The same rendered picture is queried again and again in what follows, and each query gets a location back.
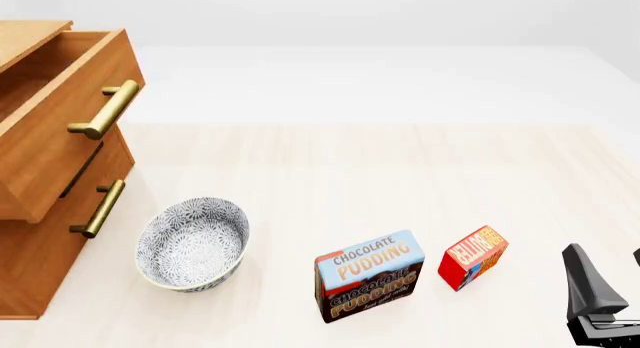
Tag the open wooden drawer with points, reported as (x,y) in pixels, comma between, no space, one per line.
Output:
(45,138)

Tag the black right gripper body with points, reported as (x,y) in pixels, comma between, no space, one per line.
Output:
(607,331)

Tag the closed wooden drawer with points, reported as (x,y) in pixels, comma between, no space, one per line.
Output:
(80,198)

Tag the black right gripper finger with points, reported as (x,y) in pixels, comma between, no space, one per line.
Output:
(637,256)
(590,284)

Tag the chocolate pudding box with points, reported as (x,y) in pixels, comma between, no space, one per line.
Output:
(370,276)

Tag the patterned grey white bowl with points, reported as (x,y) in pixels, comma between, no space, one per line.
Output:
(192,246)

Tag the wooden cabinet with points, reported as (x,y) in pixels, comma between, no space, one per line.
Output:
(30,284)

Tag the red butter box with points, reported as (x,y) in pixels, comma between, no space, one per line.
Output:
(472,258)

